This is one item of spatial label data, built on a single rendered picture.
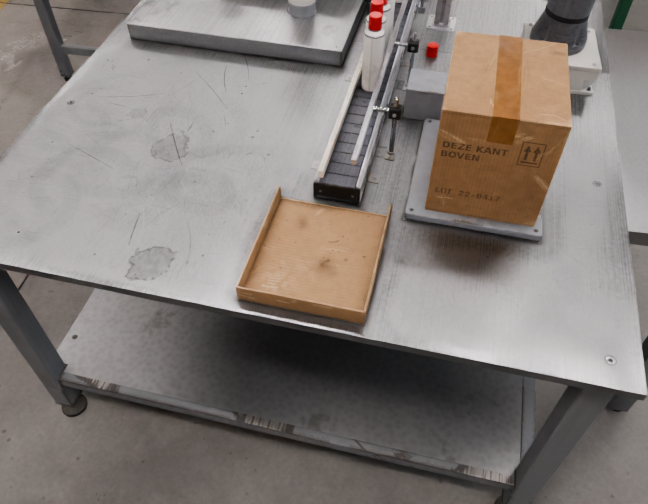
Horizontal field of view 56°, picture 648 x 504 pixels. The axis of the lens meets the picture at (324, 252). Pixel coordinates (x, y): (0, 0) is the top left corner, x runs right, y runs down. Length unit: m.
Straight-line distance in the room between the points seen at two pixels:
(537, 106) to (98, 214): 0.96
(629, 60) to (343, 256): 1.15
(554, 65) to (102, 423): 1.65
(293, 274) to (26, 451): 1.19
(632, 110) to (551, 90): 0.59
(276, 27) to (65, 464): 1.47
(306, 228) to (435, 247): 0.28
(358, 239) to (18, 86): 2.61
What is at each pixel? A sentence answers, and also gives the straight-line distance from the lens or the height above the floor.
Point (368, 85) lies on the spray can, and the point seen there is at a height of 0.90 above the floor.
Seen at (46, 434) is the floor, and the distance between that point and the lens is 2.17.
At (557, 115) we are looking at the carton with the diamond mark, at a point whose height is 1.12.
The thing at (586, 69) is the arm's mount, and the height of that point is 0.91.
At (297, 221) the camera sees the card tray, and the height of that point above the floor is 0.83.
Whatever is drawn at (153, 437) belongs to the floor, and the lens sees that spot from 2.05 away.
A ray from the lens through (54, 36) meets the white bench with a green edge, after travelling 3.42.
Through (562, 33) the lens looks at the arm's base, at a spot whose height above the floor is 0.98.
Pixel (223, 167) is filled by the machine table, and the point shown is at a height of 0.83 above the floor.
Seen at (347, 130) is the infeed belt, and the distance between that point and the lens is 1.52.
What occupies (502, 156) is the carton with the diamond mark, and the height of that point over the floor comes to 1.03.
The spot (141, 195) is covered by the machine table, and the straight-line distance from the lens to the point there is 1.48.
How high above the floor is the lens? 1.81
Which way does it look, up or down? 49 degrees down
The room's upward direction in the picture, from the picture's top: straight up
